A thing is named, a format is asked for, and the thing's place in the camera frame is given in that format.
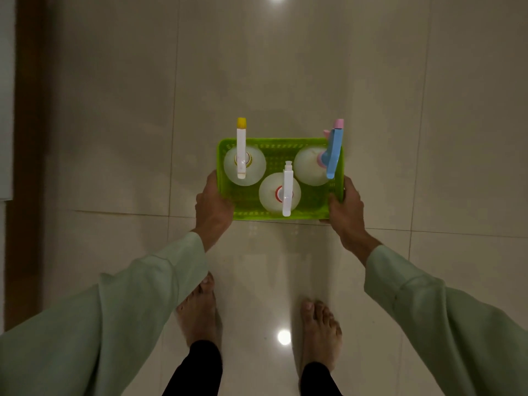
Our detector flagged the spray bottle with white nozzle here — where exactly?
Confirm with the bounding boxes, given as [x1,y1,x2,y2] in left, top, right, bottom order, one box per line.
[258,161,302,218]

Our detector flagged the person's right forearm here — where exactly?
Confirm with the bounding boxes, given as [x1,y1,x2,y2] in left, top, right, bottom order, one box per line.
[364,245,528,396]

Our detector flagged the white door panel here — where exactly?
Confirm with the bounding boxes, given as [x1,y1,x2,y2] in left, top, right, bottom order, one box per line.
[0,0,16,201]

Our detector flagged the person's foot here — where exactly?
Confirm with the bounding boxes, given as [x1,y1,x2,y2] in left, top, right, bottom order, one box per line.
[299,299,343,373]
[176,271,224,352]

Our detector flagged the person's right hand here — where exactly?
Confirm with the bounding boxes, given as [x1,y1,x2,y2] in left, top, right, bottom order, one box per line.
[328,176,383,267]

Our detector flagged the spray bottle with blue trigger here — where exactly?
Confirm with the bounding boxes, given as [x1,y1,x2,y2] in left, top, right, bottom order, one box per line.
[293,119,345,187]

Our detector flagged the spray bottle with yellow nozzle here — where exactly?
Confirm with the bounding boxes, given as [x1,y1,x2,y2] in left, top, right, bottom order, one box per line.
[223,117,267,187]

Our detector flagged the person's left foot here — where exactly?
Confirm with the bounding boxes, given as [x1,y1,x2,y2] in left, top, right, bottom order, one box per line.
[176,271,224,352]

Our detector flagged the person's right leg black trouser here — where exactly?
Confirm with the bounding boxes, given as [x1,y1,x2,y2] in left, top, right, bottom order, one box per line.
[299,361,343,396]

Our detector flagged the green plastic basket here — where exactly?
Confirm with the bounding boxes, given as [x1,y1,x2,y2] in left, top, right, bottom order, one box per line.
[217,137,345,221]

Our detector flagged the person's left forearm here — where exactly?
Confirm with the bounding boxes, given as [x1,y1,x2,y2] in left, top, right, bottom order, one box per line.
[0,232,209,396]

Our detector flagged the person's left hand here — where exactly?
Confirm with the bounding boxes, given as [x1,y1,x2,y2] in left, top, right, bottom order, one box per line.
[195,170,236,253]

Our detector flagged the person's leg black trouser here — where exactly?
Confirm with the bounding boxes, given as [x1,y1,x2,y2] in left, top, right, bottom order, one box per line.
[299,361,343,396]
[162,340,224,396]

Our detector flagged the person's right foot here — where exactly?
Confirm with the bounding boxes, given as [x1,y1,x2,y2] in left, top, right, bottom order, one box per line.
[299,299,343,373]

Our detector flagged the person's left leg black trouser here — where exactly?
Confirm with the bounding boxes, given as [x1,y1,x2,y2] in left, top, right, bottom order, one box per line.
[162,340,224,396]

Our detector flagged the brown wooden door frame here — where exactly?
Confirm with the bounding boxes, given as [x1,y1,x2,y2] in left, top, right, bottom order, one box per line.
[3,0,47,332]

